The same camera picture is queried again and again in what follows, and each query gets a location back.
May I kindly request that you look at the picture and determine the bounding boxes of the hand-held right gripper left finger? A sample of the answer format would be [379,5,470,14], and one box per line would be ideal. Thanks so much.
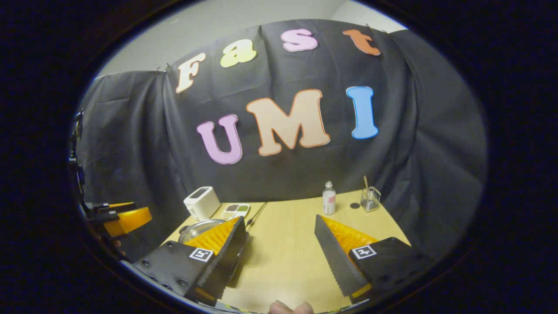
[131,216,248,307]

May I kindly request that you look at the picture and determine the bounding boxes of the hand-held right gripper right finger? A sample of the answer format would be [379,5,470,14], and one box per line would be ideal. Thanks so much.
[314,215,432,304]

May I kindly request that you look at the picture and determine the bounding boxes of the steel pot with black handles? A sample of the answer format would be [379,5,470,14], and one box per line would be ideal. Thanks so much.
[178,219,227,244]

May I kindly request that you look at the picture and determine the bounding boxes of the divided tray of grains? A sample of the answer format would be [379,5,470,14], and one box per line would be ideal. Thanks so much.
[221,203,251,220]

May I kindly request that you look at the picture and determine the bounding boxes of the clear bottle with white label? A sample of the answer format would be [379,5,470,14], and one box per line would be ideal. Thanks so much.
[323,181,336,215]

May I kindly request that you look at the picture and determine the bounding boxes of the white toaster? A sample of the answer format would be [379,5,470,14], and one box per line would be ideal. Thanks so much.
[184,186,221,221]

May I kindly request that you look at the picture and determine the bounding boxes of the black power cable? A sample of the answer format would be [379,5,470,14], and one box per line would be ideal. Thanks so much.
[245,201,269,227]

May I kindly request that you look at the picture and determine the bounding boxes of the wire utensil holder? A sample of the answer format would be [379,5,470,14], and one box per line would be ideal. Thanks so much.
[361,187,381,212]

